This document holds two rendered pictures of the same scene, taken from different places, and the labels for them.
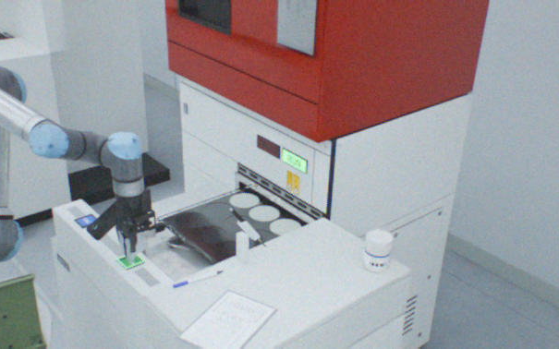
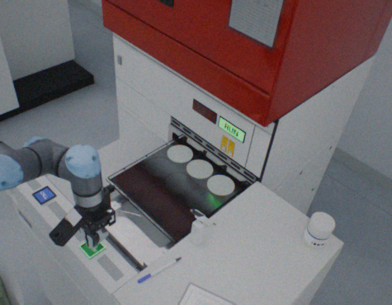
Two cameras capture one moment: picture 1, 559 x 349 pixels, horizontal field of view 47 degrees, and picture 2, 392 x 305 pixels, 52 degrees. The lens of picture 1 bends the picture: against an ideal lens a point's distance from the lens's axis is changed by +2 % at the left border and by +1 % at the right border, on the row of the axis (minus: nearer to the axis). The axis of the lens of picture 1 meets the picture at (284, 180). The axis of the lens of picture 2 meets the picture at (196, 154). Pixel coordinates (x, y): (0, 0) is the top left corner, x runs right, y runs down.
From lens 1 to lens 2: 0.80 m
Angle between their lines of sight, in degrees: 17
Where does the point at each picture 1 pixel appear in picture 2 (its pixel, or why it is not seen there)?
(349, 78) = (300, 65)
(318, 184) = (255, 154)
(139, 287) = (106, 283)
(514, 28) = not seen: outside the picture
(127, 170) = (87, 187)
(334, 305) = (289, 295)
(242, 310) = not seen: outside the picture
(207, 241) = (155, 206)
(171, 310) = not seen: outside the picture
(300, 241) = (243, 212)
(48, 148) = (1, 185)
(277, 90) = (223, 70)
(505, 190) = (356, 105)
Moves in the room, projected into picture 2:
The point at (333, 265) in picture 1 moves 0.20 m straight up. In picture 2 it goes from (277, 242) to (293, 199)
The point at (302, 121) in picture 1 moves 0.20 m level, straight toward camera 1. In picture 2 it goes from (249, 105) to (260, 150)
